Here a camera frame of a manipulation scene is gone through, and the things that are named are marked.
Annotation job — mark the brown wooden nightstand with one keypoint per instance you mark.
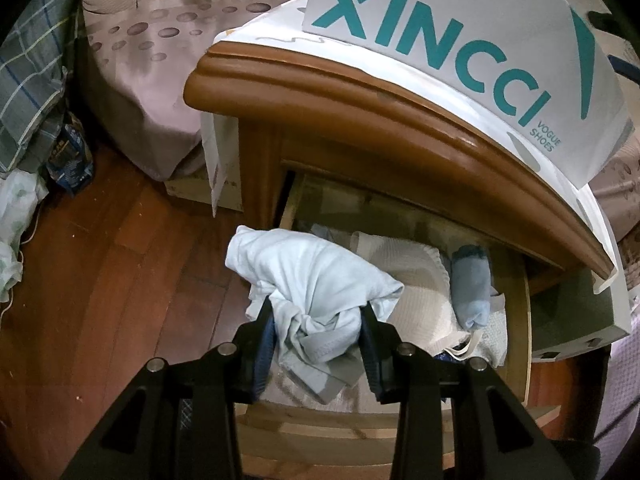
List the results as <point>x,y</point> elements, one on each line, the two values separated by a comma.
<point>260,35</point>

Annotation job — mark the bed with floral sheet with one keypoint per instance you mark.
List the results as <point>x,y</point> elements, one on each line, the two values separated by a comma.
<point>150,60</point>

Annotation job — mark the white shoe box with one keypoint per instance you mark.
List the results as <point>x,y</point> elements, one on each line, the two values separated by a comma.
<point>450,10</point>

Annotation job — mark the wooden drawer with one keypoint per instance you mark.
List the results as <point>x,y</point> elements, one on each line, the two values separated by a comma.
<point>325,425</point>

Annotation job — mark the white waffle cloth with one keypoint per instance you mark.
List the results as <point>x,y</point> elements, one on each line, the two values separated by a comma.
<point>415,270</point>

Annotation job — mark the blue packet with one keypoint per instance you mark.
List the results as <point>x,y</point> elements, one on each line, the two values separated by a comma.
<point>70,160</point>

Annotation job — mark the white floral cloth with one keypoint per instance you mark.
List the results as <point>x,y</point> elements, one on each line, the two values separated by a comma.
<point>15,210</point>

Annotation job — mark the lilac cloth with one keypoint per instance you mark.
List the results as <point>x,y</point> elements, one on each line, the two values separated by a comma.
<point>622,375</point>

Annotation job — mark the light blue underwear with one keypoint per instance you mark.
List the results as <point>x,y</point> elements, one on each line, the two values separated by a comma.
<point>470,285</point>
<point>310,280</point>

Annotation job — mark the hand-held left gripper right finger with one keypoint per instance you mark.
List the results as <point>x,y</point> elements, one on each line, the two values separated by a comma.
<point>370,355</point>

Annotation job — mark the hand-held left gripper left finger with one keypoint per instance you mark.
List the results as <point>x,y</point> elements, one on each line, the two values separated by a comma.
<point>265,355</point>

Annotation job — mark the grey plaid cloth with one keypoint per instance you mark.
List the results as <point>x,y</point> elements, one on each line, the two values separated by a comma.
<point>30,85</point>

